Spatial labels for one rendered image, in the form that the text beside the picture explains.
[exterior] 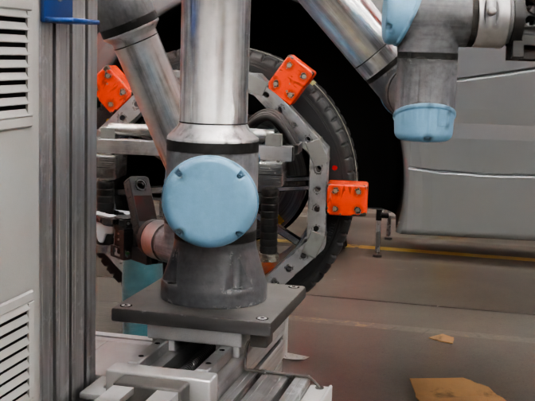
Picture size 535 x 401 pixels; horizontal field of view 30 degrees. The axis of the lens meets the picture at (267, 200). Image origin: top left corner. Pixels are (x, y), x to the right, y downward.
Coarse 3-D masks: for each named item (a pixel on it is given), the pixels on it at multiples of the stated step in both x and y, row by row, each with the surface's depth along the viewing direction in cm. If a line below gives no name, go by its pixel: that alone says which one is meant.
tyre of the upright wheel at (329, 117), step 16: (176, 64) 228; (256, 64) 226; (272, 64) 226; (304, 96) 226; (320, 96) 227; (304, 112) 226; (320, 112) 226; (336, 112) 234; (320, 128) 226; (336, 128) 226; (336, 144) 226; (352, 144) 241; (336, 160) 227; (352, 160) 228; (336, 176) 227; (352, 176) 228; (336, 224) 229; (336, 240) 229; (320, 256) 230; (336, 256) 233; (112, 272) 237; (304, 272) 231; (320, 272) 231
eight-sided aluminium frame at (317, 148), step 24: (264, 96) 223; (120, 120) 223; (288, 120) 218; (312, 144) 218; (312, 168) 219; (312, 192) 220; (312, 216) 221; (312, 240) 221; (120, 264) 228; (288, 264) 223
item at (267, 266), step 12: (144, 120) 241; (276, 132) 230; (264, 144) 230; (132, 156) 248; (156, 156) 234; (132, 168) 251; (120, 180) 241; (288, 180) 231; (300, 180) 231; (120, 192) 236; (156, 192) 235; (120, 204) 239; (300, 240) 231; (288, 252) 241; (264, 264) 251; (276, 264) 238
